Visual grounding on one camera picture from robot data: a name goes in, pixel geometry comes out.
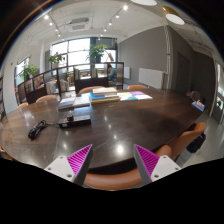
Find far orange chair right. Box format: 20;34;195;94
127;85;147;90

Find left green potted plant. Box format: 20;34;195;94
19;64;37;81

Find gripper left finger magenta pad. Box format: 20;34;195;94
45;145;93;186

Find far orange chair left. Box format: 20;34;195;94
36;95;57;103

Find orange leather chair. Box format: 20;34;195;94
83;144;173;191
165;121;207;160

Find right orange leather chair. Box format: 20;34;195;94
165;121;207;160

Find far orange chair centre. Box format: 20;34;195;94
79;86;104;94

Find colourful magazines on table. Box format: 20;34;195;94
118;91;152;101

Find tall green potted plant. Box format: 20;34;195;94
86;44;107;63

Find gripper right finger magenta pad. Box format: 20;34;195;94
133;144;180;185

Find black power strip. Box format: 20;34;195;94
59;115;91;128

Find open book on table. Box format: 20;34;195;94
58;96;90;109

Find blue box on table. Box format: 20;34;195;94
192;101;205;112

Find stack of books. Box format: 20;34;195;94
90;87;119;102

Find coiled black power cable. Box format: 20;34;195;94
27;119;61;141

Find seated person in background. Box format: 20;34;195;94
108;65;117;83

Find ceiling air conditioner unit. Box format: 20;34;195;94
69;18;89;32

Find near orange leather chair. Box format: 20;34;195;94
83;144;173;191

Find dark wooden bookshelf divider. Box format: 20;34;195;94
16;62;124;104

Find white wall radiator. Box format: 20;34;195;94
138;68;163;89

